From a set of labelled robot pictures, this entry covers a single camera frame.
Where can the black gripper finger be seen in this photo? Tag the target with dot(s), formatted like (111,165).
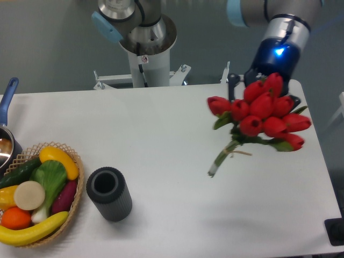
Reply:
(233,81)
(295,100)

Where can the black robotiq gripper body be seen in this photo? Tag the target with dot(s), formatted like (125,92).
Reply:
(274,56)

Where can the red tulip bouquet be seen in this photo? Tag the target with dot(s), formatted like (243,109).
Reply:
(263,116)

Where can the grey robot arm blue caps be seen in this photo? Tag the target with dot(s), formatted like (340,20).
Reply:
(288,21)

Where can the dark grey ribbed vase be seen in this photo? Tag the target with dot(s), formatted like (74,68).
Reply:
(108,190)

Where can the white furniture piece right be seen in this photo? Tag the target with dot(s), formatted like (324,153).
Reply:
(337,117)

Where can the black device at table edge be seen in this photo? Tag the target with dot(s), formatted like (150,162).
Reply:
(334,229)

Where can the yellow lemon squash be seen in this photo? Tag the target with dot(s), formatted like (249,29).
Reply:
(56,154)

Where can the green bok choy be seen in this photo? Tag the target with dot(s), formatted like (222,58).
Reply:
(52,176)

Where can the purple sweet potato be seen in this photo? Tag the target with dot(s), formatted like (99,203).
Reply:
(65,198)

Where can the woven wicker basket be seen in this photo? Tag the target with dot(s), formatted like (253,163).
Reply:
(33,152)

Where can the dark green cucumber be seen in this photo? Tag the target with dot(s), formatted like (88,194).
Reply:
(20,174)

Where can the round beige disc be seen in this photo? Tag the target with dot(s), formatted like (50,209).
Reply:
(29,195)

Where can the yellow bell pepper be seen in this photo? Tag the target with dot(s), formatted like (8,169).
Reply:
(7,197)

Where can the orange fruit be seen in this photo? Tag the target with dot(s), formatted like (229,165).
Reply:
(16,219)

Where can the yellow banana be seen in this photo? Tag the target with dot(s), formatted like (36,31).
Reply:
(34,233)

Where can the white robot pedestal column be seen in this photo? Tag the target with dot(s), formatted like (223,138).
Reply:
(150,46)

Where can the white metal base frame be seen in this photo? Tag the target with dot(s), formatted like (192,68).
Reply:
(144,78)

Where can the blue handled saucepan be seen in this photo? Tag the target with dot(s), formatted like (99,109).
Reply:
(10,148)

